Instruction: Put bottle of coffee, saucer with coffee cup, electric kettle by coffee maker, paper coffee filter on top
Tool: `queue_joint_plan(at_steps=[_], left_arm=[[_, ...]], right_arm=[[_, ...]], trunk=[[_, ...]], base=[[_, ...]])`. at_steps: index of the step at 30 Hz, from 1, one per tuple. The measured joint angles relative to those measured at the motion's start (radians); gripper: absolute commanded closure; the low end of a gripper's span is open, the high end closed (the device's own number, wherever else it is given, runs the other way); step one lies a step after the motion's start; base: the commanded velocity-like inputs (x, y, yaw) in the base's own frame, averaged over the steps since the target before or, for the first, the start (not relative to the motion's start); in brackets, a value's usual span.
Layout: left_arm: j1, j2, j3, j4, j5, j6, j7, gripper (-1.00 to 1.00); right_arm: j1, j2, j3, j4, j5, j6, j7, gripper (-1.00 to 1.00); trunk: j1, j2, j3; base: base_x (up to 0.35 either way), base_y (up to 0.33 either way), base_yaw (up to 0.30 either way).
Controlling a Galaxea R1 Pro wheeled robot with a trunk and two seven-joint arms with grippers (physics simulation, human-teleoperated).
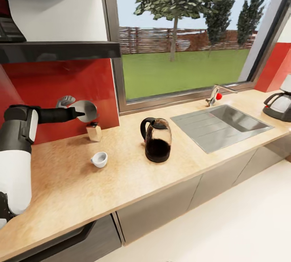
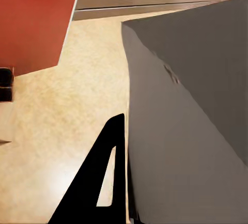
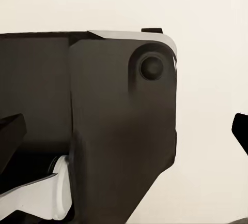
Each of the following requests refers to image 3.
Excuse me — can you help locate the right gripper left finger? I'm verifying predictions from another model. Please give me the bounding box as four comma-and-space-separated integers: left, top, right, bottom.
0, 113, 27, 175

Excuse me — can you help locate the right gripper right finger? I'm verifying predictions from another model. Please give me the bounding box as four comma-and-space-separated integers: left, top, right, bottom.
231, 113, 248, 155

